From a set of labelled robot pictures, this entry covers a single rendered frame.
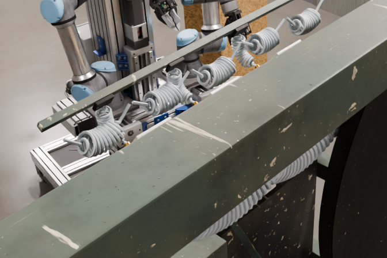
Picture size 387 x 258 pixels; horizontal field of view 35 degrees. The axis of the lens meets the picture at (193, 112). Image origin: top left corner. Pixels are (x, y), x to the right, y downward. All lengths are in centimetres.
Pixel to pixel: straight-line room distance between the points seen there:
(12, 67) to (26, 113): 91
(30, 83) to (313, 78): 488
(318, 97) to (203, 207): 23
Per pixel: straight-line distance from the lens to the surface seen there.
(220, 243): 116
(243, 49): 169
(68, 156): 419
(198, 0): 275
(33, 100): 535
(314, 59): 89
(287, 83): 83
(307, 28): 187
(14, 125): 506
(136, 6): 300
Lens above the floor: 262
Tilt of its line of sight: 33 degrees down
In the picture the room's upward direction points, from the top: 5 degrees counter-clockwise
